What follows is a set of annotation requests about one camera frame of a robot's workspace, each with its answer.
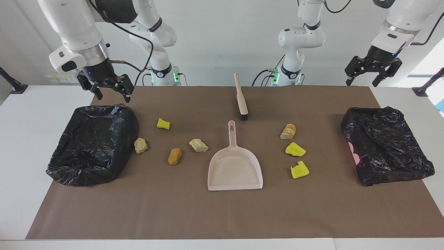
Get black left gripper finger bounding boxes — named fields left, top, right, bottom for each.
left=345, top=56, right=369, bottom=86
left=372, top=58, right=403, bottom=87

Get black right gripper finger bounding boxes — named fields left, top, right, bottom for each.
left=77, top=72, right=103, bottom=101
left=116, top=74, right=135, bottom=103

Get beige hand brush black bristles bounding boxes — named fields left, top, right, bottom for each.
left=234, top=73, right=249, bottom=121

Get beige plastic dustpan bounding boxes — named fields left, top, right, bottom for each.
left=207, top=120, right=264, bottom=191

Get tan crumpled trash lump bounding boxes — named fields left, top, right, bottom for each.
left=134, top=137, right=148, bottom=154

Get black bag lined pink bin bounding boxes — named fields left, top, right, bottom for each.
left=341, top=106, right=435, bottom=186

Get pale crumpled trash lump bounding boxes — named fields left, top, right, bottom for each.
left=189, top=139, right=209, bottom=153

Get black clamp stand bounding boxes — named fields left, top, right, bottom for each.
left=0, top=66, right=28, bottom=94
left=412, top=67, right=444, bottom=97

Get brown bread roll piece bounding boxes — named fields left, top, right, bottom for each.
left=168, top=148, right=182, bottom=166

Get striped orange bread piece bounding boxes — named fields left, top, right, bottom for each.
left=280, top=124, right=297, bottom=140

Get yellow sponge wedge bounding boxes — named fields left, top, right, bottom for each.
left=285, top=142, right=307, bottom=157

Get notched yellow sponge piece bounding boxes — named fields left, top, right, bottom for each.
left=290, top=161, right=310, bottom=179

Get brown table mat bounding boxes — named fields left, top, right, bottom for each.
left=26, top=86, right=444, bottom=240

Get white wall socket box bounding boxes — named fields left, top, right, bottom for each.
left=45, top=72, right=84, bottom=84

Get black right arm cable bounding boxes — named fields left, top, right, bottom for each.
left=88, top=0, right=154, bottom=86

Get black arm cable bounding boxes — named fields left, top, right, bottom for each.
left=88, top=0, right=154, bottom=86
left=411, top=12, right=444, bottom=45

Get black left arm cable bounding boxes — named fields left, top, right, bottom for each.
left=411, top=12, right=444, bottom=45

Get black left base cable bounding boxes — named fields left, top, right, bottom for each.
left=251, top=68, right=280, bottom=86

